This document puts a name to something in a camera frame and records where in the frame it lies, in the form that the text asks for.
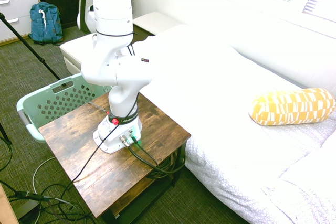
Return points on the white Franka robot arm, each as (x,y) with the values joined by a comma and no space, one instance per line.
(113,11)

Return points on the mint green laundry basket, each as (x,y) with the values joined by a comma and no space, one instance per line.
(52,103)

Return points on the white bed duvet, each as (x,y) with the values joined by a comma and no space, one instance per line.
(236,142)

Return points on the rustic wooden side table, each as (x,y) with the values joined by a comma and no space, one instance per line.
(105,169)

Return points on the yellow white patterned bolster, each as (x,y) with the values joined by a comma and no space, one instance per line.
(291,106)

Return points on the blue backpack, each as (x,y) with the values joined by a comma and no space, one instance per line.
(46,22)

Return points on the white drawer dresser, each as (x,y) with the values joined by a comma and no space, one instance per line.
(13,3)

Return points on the light wooden board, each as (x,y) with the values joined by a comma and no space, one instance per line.
(5,208)

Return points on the black camera tripod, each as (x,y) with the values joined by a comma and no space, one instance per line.
(26,43)

